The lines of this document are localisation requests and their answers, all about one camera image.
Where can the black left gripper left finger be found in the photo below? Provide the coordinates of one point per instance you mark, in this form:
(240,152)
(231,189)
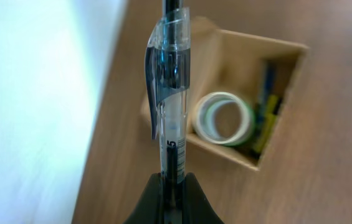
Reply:
(149,208)

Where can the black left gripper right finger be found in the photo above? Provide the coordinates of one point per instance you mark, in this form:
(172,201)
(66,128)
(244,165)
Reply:
(196,207)

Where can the white masking tape roll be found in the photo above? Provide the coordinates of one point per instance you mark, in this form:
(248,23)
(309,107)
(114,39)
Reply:
(198,117)

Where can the green tape roll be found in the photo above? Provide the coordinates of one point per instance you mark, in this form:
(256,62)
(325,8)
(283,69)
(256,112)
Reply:
(244,130)

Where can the brown cardboard box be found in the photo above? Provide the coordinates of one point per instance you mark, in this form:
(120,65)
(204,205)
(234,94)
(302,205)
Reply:
(223,60)

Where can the black clear pen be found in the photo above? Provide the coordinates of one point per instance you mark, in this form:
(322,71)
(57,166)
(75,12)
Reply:
(167,72)

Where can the blue pen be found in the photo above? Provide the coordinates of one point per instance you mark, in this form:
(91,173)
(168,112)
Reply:
(265,87)

